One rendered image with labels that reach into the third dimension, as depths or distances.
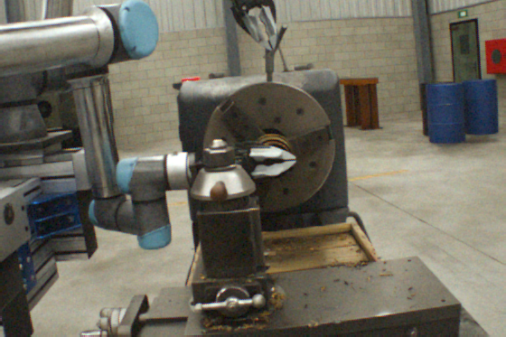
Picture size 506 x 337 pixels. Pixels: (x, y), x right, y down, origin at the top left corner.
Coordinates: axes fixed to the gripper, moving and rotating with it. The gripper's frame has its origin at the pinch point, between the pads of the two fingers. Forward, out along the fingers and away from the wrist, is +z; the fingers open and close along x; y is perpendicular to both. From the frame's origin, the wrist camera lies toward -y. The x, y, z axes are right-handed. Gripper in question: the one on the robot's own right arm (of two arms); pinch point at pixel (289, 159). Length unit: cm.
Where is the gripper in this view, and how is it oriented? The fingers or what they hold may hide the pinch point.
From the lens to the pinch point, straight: 101.3
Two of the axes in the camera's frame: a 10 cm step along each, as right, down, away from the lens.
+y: 0.1, 1.4, -9.9
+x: -0.9, -9.9, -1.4
